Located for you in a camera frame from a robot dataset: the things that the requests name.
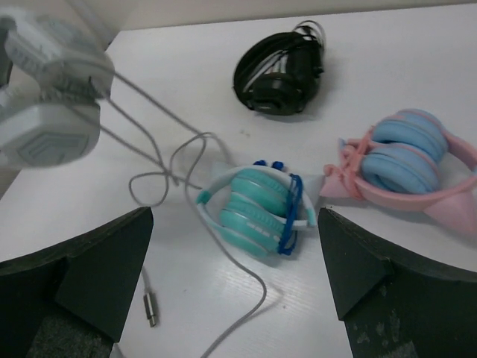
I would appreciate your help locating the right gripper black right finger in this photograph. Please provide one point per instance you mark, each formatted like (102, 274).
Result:
(394, 302)

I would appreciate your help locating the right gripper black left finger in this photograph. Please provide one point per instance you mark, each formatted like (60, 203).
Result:
(72, 299)

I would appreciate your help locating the grey white over-ear headphones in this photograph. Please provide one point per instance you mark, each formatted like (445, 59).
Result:
(56, 120)

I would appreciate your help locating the pink blue cat-ear headphones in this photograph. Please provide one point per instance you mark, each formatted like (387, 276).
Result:
(395, 165)

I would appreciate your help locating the black headphones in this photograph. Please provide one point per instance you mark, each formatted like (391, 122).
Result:
(281, 74)

